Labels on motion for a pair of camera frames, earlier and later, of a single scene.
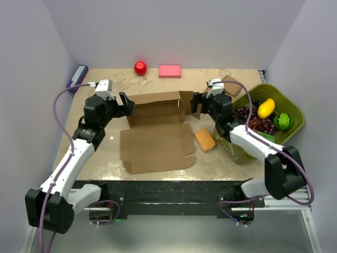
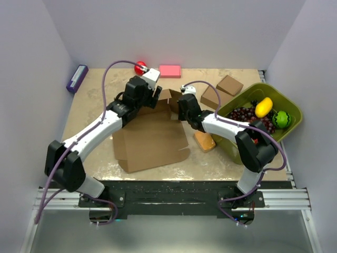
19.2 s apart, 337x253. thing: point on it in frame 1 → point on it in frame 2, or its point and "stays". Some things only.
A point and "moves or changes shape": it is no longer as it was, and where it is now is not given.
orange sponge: x=204 y=140 stays
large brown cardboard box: x=156 y=139 moves or changes shape
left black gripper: x=128 y=105 → x=151 y=101
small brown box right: x=232 y=88 stays
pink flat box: x=170 y=71 stays
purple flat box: x=77 y=77 stays
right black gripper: x=200 y=98 → x=180 y=116
